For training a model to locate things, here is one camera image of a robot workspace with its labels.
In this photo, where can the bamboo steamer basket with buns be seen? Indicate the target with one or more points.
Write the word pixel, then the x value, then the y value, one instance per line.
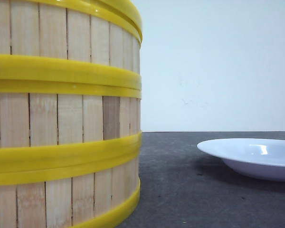
pixel 46 192

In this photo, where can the woven bamboo steamer lid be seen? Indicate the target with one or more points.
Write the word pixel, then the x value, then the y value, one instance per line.
pixel 131 13

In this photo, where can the white plate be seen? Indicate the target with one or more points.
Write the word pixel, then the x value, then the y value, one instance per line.
pixel 257 158

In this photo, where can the bamboo steamer basket yellow rims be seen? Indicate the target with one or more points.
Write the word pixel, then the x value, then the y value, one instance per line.
pixel 43 134
pixel 82 42

